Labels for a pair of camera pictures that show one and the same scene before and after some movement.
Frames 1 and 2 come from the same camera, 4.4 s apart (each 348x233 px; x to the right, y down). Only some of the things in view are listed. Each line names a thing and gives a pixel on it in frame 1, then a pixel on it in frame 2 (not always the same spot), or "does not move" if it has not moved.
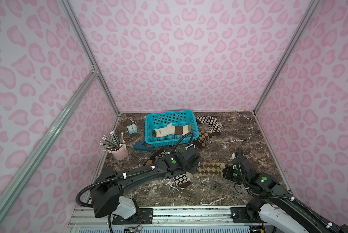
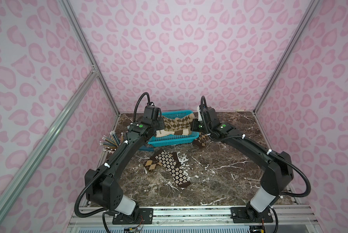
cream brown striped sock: (170, 130) does not move
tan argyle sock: (208, 168) -> (176, 124)
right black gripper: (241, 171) -> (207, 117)
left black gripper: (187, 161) -> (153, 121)
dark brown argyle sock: (200, 142) does not move
